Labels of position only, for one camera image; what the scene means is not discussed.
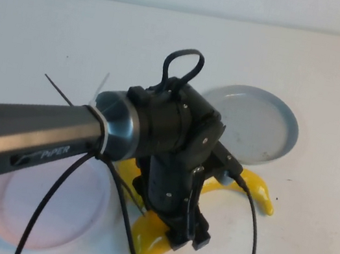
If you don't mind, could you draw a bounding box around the left black camera cable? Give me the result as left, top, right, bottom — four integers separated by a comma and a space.
14, 139, 269, 254

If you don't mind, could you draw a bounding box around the yellow-green plastic mango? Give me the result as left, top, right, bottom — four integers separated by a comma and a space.
127, 208, 182, 254

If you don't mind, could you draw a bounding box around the pink round plate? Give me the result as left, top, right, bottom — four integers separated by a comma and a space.
0, 136, 119, 254

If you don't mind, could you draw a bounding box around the left black wrist loop cable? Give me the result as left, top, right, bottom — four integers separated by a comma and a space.
158, 43, 208, 98

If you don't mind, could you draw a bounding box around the black zip tie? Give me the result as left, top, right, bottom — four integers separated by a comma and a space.
40, 73, 79, 107

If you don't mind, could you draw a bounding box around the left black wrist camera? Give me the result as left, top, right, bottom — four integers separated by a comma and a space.
209, 141, 248, 189

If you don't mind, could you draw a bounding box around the grey-blue round plate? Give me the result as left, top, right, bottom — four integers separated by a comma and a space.
191, 78, 305, 172

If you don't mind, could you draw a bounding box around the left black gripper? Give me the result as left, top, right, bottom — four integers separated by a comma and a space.
121, 147, 225, 254

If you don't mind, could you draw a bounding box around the white zip tie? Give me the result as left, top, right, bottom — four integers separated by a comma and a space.
81, 70, 121, 158

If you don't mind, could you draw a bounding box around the yellow plastic banana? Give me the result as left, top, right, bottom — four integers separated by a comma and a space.
110, 156, 154, 211
197, 161, 281, 217

